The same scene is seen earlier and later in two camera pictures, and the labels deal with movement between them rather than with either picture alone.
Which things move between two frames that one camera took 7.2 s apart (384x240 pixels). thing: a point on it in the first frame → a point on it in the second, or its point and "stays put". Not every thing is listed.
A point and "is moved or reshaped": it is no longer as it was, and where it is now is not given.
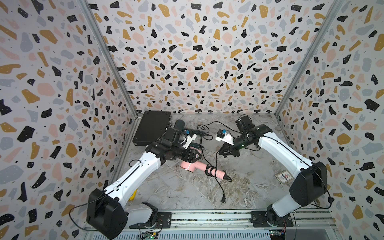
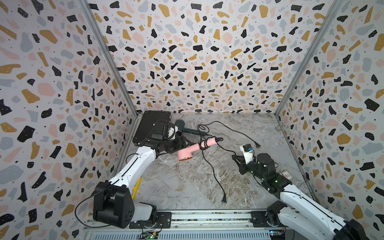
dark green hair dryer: (180, 130) stays put
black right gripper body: (232, 149) → (244, 168)
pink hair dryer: (191, 167) is moved or reshaped
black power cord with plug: (211, 170) is moved or reshaped
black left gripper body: (184, 154) → (173, 145)
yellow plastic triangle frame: (132, 197) stays put
